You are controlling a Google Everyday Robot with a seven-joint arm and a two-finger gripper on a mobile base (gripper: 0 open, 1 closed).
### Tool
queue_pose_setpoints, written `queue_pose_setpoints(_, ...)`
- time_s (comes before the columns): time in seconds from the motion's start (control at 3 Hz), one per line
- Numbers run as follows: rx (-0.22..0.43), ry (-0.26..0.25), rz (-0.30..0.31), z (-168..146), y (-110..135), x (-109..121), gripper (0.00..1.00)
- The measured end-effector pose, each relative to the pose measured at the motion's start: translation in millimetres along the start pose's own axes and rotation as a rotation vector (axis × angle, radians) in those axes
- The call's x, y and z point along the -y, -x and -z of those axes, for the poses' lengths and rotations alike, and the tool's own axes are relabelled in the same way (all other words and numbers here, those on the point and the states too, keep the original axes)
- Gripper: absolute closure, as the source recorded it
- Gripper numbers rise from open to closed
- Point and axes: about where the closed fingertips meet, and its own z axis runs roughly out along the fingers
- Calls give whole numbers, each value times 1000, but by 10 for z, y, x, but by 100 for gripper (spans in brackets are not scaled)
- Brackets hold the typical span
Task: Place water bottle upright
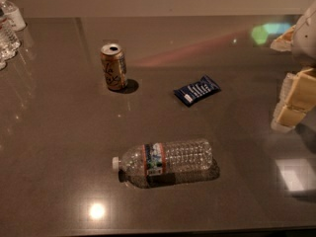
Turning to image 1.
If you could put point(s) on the clear ribbed bottle at left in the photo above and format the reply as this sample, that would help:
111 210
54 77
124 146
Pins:
9 42

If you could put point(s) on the orange soda can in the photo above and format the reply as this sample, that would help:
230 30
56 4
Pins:
114 67

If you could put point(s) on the dark blue snack bar wrapper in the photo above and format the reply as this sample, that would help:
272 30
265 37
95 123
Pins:
194 92

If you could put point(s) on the clear plastic water bottle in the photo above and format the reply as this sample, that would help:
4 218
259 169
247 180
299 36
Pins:
161 158

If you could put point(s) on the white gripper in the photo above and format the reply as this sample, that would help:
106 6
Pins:
306 37

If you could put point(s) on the white-labelled bottle at back left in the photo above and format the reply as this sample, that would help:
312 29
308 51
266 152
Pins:
13 14

